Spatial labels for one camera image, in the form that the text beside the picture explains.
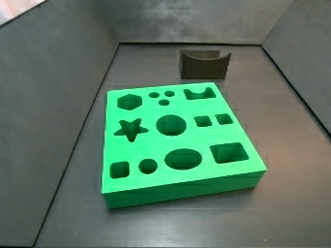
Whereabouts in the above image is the green foam shape board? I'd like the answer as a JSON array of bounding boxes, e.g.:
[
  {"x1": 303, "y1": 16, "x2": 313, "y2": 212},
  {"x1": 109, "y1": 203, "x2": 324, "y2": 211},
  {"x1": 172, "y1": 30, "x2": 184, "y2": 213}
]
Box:
[{"x1": 101, "y1": 82, "x2": 267, "y2": 208}]

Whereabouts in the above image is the black curved holder stand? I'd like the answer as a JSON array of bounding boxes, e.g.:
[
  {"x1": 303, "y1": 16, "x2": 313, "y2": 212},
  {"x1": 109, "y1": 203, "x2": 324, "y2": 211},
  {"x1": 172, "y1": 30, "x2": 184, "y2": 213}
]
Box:
[{"x1": 180, "y1": 50, "x2": 231, "y2": 79}]

